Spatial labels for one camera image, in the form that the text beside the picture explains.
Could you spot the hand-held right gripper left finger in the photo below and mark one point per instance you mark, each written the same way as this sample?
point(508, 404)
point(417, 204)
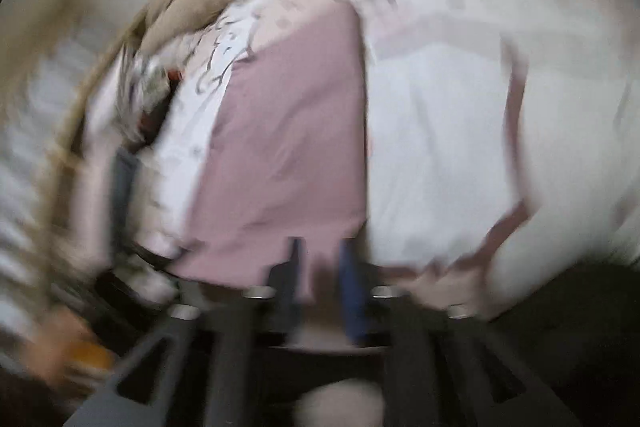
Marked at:
point(294, 272)

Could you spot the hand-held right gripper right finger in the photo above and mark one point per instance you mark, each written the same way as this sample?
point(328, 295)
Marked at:
point(351, 287)

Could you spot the pink garment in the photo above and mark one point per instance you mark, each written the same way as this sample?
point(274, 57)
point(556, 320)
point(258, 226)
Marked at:
point(290, 132)

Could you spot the cartoon printed bed sheet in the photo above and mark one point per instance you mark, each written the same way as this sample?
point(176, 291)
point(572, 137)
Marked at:
point(440, 147)

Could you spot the white printed cloth pile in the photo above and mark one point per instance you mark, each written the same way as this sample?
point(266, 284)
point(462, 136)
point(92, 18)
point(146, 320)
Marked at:
point(135, 102)

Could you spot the beige fluffy pillow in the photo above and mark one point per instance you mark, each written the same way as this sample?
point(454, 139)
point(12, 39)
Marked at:
point(185, 12)

